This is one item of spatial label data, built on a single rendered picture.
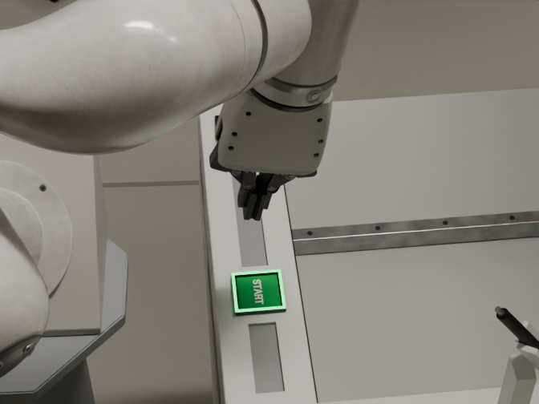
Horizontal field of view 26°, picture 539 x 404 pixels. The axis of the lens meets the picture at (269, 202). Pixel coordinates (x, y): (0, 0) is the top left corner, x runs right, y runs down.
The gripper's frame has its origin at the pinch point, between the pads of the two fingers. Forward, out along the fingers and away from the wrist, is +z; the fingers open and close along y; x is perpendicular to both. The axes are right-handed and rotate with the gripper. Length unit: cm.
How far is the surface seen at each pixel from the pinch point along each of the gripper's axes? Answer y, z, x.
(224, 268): -0.2, 15.9, -3.9
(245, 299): -2.0, 15.0, 1.0
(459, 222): -32.8, 20.2, -17.9
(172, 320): -12, 112, -71
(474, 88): -89, 95, -138
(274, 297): -5.1, 14.4, 1.1
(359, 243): -20.4, 24.4, -17.0
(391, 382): -21.4, 25.7, 3.7
